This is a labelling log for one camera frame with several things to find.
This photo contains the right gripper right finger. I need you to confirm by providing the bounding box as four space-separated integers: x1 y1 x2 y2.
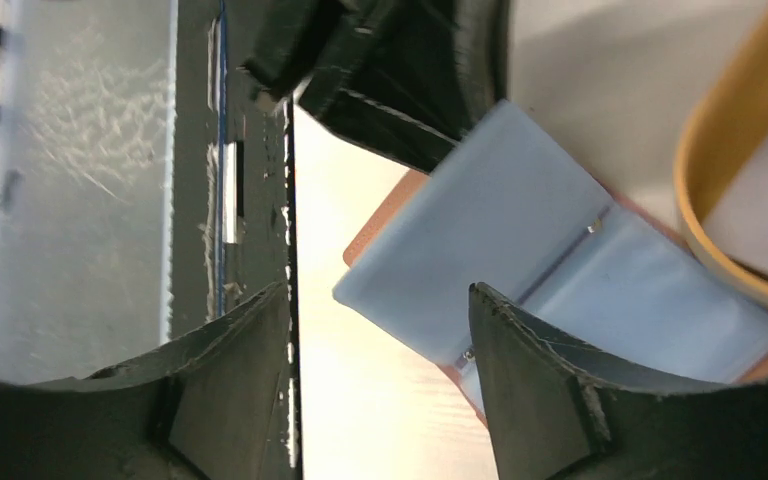
469 283 768 479

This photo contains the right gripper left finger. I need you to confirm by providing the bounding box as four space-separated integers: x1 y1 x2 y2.
0 283 292 479

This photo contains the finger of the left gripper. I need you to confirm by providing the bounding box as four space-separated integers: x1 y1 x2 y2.
298 0 510 173
241 1 351 113

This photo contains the yellow oval tray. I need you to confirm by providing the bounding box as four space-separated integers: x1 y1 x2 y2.
673 11 768 307

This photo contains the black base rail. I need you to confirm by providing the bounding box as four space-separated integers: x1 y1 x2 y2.
161 1 303 479

